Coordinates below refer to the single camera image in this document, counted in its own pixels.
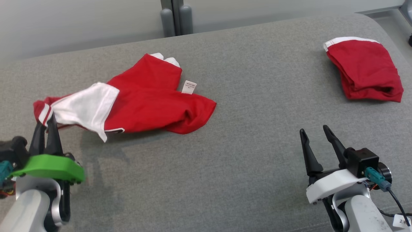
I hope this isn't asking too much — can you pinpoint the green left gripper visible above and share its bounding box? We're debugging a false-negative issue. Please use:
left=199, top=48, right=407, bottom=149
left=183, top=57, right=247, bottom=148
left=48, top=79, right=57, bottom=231
left=10, top=113, right=86, bottom=184

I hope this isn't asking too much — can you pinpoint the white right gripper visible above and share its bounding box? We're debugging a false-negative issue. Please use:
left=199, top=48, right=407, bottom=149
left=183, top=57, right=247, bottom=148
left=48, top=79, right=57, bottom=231
left=299, top=125, right=370, bottom=205

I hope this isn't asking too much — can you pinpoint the red shorts white side stripe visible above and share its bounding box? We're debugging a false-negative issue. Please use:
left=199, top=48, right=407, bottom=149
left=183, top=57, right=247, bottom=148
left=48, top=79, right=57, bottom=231
left=323, top=36, right=404, bottom=103

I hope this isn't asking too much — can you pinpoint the red and white jersey shirt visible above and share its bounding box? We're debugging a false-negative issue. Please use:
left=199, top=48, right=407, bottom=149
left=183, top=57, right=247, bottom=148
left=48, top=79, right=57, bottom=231
left=33, top=53, right=217, bottom=143

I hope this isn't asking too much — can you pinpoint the teal left camera connector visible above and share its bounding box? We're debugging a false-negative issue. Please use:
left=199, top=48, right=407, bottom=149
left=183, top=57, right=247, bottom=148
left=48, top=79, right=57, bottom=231
left=0, top=160, right=14, bottom=187

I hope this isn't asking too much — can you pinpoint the teal camera connector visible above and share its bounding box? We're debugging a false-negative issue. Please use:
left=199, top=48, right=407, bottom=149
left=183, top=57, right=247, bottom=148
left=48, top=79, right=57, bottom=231
left=364, top=167, right=392, bottom=192
left=0, top=160, right=14, bottom=187

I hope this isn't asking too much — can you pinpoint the teal right camera connector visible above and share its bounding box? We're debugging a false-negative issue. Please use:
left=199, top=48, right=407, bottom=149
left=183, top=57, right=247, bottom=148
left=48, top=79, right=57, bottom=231
left=364, top=167, right=392, bottom=192

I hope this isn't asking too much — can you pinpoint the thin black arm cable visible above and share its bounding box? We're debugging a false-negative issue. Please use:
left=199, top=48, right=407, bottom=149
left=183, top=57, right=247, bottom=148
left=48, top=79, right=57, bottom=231
left=378, top=209, right=412, bottom=218

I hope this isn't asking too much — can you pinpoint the black right camera cable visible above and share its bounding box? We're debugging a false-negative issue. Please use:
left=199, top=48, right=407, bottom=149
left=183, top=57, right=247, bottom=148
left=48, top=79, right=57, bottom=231
left=386, top=188, right=411, bottom=226

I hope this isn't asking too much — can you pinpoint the white cable label tag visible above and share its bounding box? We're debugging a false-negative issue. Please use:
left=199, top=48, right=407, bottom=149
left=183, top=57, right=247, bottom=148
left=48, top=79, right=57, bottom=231
left=392, top=214, right=412, bottom=229

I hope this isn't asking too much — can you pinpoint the grey partition frame post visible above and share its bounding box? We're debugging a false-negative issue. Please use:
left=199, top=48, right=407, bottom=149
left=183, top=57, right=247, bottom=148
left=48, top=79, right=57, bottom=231
left=398, top=0, right=412, bottom=20
left=160, top=0, right=193, bottom=37

